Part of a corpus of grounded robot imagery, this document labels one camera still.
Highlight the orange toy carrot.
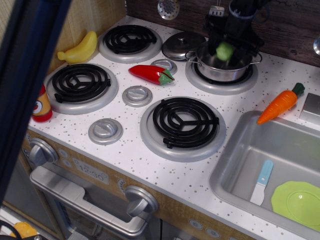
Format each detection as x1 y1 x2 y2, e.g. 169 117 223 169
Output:
256 82 305 125

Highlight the silver toy sink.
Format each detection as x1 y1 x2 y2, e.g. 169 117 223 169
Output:
209 111 320 240

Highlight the green toy plate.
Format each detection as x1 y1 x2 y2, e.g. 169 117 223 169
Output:
271 181 320 231

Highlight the dark blue foreground post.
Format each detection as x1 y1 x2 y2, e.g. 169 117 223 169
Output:
0 0 71 198

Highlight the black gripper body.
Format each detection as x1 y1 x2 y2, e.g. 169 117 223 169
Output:
205 14 265 52

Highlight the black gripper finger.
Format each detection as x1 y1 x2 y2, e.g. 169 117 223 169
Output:
230 41 253 63
208 28 224 56

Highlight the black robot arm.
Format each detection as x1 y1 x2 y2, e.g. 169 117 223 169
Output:
205 0 268 62

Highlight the back right stove burner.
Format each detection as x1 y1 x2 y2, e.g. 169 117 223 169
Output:
184 62 259 96

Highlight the red toy chili pepper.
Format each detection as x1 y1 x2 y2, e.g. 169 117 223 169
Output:
128 65 175 86

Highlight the green toy broccoli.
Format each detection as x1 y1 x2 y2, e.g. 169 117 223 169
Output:
216 41 234 61

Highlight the oven dial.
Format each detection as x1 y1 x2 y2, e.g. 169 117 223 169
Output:
125 185 159 218
29 137 59 167

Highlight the silver top knob middle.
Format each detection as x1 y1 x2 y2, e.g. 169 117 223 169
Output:
122 85 153 108

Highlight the left oven dial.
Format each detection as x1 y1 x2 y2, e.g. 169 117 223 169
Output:
29 137 59 167

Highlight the small steel pot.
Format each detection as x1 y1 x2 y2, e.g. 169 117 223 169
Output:
185 41 263 82

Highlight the hanging steel ladle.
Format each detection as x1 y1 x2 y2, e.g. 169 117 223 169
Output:
313 35 320 55

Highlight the silver faucet base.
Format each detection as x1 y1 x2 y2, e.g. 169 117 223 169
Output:
299 93 320 125

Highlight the silver top knob back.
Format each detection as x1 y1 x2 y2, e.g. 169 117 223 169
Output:
151 58 178 75

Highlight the hanging steel spatula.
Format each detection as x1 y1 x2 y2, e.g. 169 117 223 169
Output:
209 5 225 17

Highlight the front right stove burner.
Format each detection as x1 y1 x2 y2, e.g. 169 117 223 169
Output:
139 96 227 162

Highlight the yellow toy banana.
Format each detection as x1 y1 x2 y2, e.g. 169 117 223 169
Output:
57 31 98 64

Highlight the back left stove burner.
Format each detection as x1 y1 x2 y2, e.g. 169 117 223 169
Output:
98 24 163 64

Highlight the yellow object with black cable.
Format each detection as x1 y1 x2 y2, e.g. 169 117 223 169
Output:
0 220 38 240

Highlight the silver knob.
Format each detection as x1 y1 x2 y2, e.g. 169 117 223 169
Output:
151 58 178 75
122 85 153 108
88 118 123 145

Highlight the front left stove burner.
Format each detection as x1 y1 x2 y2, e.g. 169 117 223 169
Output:
44 63 119 115

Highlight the silver oven door handle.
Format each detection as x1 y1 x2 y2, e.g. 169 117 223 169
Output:
30 166 148 240

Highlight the blue handled toy knife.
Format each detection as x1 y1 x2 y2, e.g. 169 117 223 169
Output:
249 159 274 206

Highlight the silver top knob front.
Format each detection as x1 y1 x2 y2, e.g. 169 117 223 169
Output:
88 118 123 145

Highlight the stove burner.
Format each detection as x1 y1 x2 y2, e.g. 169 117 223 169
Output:
184 62 259 96
98 24 163 64
44 63 119 115
139 96 227 162

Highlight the steel pot lid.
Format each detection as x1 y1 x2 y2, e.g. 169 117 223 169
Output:
161 31 206 61

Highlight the hanging slotted steel spoon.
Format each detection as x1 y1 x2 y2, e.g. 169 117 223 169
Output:
157 0 180 21

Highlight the red toy ketchup bottle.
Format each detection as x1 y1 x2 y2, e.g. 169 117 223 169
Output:
31 85 53 123

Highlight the right oven dial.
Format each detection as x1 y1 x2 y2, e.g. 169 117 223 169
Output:
125 185 159 218

